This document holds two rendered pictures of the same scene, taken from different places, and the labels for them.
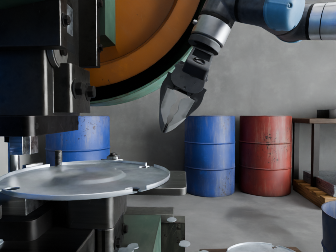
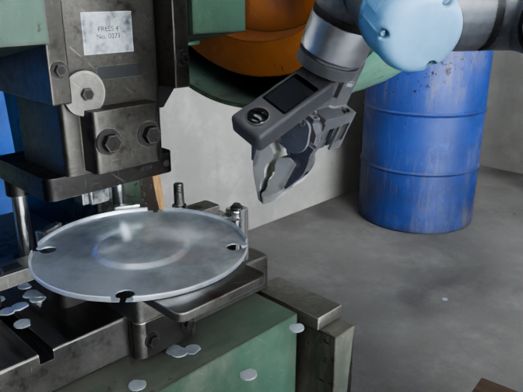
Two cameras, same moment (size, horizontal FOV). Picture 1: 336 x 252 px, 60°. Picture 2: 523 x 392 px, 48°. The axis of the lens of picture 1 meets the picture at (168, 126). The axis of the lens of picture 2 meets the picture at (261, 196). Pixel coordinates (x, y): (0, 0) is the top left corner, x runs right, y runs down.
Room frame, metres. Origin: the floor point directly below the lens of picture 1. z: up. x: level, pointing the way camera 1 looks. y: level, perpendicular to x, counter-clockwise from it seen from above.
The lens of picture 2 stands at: (0.09, -0.47, 1.12)
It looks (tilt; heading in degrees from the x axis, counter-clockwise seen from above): 20 degrees down; 42
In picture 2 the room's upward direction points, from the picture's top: straight up
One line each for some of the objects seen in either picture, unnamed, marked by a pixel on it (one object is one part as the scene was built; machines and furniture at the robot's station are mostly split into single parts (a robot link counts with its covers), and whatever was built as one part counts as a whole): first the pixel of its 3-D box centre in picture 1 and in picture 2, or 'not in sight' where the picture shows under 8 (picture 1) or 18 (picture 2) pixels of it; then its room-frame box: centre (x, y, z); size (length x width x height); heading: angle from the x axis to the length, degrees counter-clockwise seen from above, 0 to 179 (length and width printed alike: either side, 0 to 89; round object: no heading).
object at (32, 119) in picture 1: (17, 131); (87, 172); (0.53, 0.27, 0.86); 0.20 x 0.16 x 0.05; 177
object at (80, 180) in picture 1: (89, 175); (142, 246); (0.52, 0.14, 0.78); 0.29 x 0.29 x 0.01
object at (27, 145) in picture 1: (25, 143); (93, 188); (0.52, 0.26, 0.84); 0.05 x 0.03 x 0.04; 177
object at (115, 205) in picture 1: (116, 212); (166, 302); (0.52, 0.09, 0.72); 0.25 x 0.14 x 0.14; 87
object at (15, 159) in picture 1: (14, 156); (117, 187); (0.61, 0.32, 0.81); 0.02 x 0.02 x 0.14
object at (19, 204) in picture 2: not in sight; (21, 212); (0.45, 0.33, 0.81); 0.02 x 0.02 x 0.14
